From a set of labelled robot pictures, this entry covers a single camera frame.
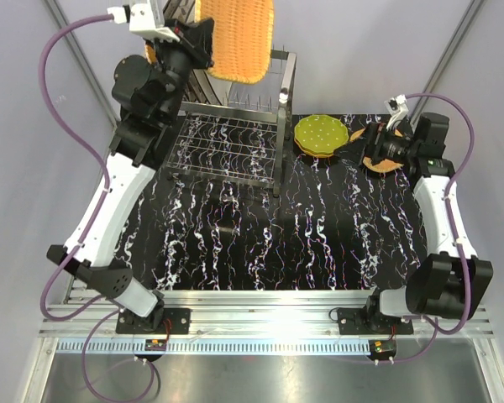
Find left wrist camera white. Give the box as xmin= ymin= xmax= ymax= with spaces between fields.
xmin=107 ymin=1 xmax=180 ymax=43

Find woven wicker plate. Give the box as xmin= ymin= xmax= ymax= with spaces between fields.
xmin=144 ymin=41 xmax=157 ymax=64
xmin=349 ymin=129 xmax=403 ymax=174
xmin=194 ymin=0 xmax=275 ymax=85

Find fruit pattern square plate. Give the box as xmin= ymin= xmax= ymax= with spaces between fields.
xmin=163 ymin=0 xmax=196 ymax=24

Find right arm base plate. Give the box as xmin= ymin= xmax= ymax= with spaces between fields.
xmin=335 ymin=307 xmax=414 ymax=336

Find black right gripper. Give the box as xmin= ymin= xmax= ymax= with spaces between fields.
xmin=333 ymin=121 xmax=418 ymax=166

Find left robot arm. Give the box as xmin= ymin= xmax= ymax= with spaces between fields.
xmin=39 ymin=13 xmax=215 ymax=333

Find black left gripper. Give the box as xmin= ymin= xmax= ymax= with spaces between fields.
xmin=145 ymin=16 xmax=214 ymax=122

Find stainless steel dish rack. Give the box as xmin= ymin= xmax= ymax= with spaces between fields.
xmin=164 ymin=50 xmax=297 ymax=196

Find green polka dot plate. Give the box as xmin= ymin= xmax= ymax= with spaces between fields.
xmin=294 ymin=114 xmax=349 ymax=142

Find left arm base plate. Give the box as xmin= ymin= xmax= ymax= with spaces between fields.
xmin=115 ymin=307 xmax=192 ymax=336

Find aluminium frame rail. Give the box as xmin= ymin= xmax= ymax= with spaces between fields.
xmin=39 ymin=289 xmax=496 ymax=358

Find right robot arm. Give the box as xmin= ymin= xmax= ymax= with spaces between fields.
xmin=346 ymin=113 xmax=493 ymax=334

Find yellow polka dot plate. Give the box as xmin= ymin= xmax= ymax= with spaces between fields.
xmin=294 ymin=139 xmax=349 ymax=158

